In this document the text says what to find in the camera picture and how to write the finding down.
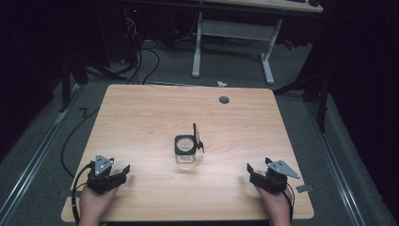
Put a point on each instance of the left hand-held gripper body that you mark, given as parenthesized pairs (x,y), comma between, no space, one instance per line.
(105,183)

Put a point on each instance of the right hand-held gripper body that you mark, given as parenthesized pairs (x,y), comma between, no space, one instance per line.
(273,180)

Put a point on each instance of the person's left hand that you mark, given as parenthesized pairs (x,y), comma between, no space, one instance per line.
(94,204)

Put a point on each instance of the person's right hand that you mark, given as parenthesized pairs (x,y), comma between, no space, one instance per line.
(276,207)

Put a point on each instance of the grey tape strip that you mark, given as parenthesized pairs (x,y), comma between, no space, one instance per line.
(67,194)
(305,188)

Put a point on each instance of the clear jar with black flip lid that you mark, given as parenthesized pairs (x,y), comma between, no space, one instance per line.
(185,147)

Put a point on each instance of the black metal stand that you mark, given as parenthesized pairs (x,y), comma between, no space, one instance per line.
(66,84)
(318,94)

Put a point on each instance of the white paper scrap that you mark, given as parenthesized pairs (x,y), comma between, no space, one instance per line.
(221,83)

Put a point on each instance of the small red item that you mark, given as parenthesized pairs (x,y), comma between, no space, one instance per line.
(289,44)

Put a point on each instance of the metal floor rail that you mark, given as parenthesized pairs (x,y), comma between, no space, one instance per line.
(335,163)
(37,153)

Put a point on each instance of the white frame desk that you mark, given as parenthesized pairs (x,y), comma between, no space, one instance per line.
(233,29)

